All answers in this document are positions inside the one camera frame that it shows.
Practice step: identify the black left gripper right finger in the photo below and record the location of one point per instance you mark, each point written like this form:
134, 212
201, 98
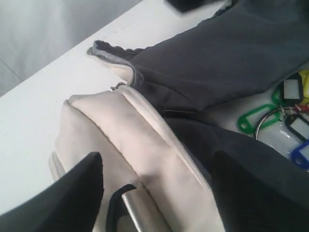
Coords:
246, 204

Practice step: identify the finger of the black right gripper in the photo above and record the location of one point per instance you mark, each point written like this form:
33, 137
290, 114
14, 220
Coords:
184, 6

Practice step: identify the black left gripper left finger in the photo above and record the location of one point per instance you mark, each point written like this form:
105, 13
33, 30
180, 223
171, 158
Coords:
71, 204

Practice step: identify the cream fabric bag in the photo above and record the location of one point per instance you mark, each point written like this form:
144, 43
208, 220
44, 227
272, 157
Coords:
154, 133

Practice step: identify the colourful key tag bunch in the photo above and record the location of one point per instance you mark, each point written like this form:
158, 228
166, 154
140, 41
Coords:
280, 119

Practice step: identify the white backdrop curtain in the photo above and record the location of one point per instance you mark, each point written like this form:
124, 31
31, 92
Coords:
33, 33

